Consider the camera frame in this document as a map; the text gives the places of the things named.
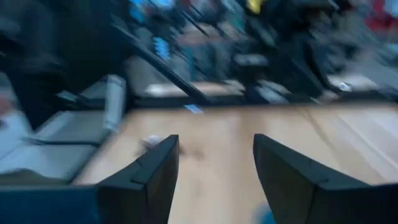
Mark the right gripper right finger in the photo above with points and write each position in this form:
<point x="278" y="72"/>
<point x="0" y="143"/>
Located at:
<point x="311" y="199"/>

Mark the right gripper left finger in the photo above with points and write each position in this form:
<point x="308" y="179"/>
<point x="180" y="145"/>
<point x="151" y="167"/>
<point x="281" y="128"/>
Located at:
<point x="140" y="193"/>

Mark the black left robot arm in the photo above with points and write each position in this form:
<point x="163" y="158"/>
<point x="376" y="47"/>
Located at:
<point x="298" y="68"/>

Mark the silver metal bracket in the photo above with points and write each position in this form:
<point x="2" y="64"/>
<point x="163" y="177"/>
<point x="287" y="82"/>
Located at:
<point x="115" y="102"/>

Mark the black aluminium table frame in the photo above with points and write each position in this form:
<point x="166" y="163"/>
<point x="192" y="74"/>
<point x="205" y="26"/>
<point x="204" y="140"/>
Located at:
<point x="227" y="100"/>

